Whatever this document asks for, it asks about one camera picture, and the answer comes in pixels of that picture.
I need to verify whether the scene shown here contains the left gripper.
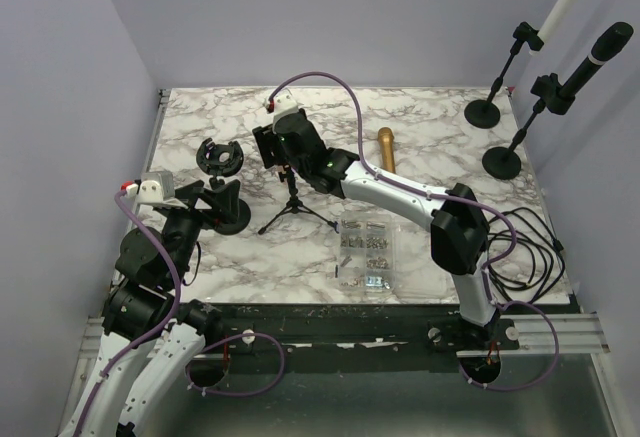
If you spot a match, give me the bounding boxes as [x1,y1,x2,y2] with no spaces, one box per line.
[164,178,240,286]

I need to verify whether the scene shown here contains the black tripod mic stand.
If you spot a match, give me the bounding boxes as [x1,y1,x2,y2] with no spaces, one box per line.
[258,165,338,235]

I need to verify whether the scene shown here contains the gold microphone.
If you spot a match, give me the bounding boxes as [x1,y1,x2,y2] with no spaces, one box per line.
[377,127,396,173]

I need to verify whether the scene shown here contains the round base mic stand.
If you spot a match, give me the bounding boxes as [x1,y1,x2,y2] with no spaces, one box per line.
[482,73,583,180]
[464,21,544,129]

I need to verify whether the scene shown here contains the black microphone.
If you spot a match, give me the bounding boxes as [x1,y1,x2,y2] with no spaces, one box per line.
[558,22,634,101]

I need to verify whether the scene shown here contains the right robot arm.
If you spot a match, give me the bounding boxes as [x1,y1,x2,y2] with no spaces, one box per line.
[252,109,497,349]

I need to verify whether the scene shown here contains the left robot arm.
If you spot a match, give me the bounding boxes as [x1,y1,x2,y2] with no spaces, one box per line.
[61,171,251,436]

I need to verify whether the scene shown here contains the clear plastic screw box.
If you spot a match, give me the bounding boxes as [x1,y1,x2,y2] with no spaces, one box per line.
[334,211,452,303]

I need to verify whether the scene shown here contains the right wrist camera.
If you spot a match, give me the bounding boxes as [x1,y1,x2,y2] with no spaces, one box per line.
[264,89,300,125]

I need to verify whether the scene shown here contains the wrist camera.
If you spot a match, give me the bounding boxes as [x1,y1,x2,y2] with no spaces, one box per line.
[121,171,176,208]
[264,89,300,125]

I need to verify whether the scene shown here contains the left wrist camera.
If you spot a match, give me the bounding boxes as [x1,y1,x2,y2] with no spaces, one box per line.
[121,171,176,208]

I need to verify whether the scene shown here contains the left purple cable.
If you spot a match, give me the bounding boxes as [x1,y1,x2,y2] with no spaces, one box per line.
[67,191,181,437]

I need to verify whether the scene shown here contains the purple cable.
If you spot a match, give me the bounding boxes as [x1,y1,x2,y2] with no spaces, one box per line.
[67,191,181,437]
[269,71,560,393]

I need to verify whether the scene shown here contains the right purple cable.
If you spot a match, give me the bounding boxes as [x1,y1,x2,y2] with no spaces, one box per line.
[269,71,560,393]

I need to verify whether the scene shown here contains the black cable bundle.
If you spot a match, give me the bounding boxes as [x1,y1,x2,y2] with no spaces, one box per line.
[487,206,569,303]

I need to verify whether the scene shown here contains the aluminium mounting rail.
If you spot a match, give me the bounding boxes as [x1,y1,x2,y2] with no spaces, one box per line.
[79,313,611,359]

